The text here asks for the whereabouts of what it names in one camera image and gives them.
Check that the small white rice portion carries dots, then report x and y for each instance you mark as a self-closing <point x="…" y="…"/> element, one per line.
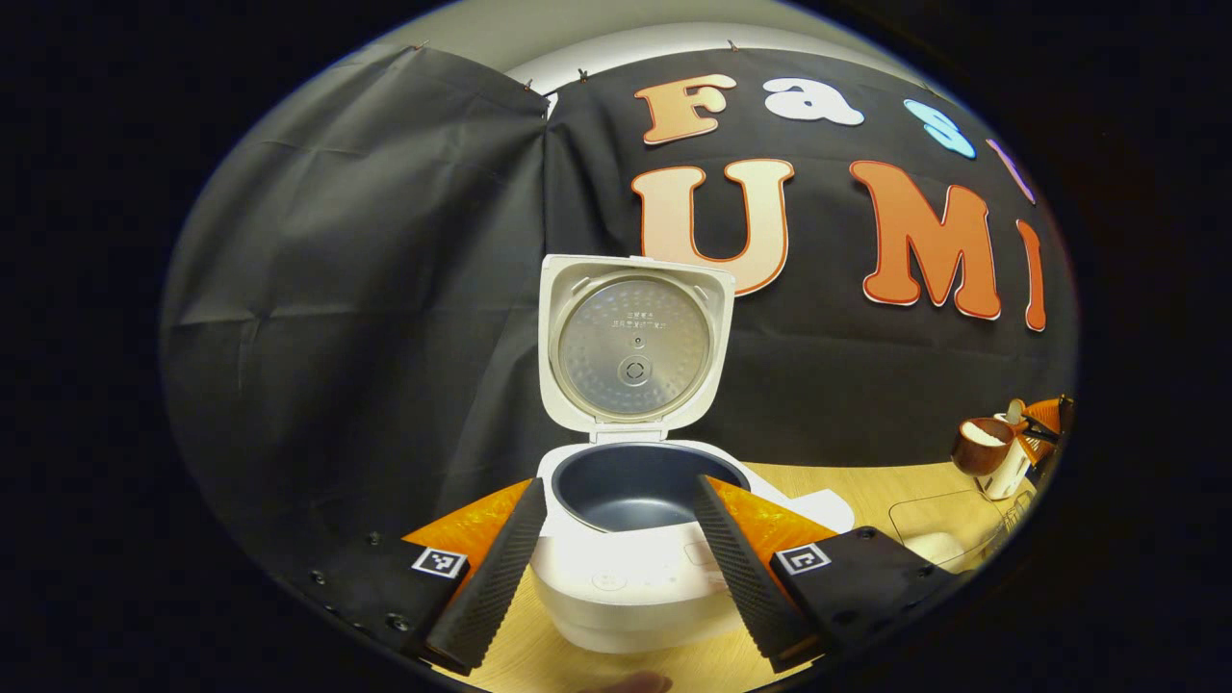
<point x="984" y="433"/>

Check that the brown wooden spoon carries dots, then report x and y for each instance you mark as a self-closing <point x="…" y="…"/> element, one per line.
<point x="977" y="457"/>

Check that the clear plastic box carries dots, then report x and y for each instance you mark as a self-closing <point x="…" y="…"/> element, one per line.
<point x="938" y="510"/>

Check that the white rice cooker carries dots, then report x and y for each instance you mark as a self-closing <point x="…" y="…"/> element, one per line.
<point x="635" y="346"/>

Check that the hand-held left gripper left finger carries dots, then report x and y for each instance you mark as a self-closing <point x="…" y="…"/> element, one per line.
<point x="491" y="592"/>

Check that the white toaster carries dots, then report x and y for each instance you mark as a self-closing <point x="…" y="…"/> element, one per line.
<point x="1006" y="476"/>

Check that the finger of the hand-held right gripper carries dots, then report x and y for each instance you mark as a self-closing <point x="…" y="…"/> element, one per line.
<point x="1044" y="419"/>

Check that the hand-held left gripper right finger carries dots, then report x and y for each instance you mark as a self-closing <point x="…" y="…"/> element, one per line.
<point x="746" y="582"/>

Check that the toasted bread slice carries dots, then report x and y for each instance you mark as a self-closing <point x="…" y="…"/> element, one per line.
<point x="1014" y="412"/>

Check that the black backdrop cloth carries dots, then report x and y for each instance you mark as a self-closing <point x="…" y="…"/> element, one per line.
<point x="337" y="289"/>

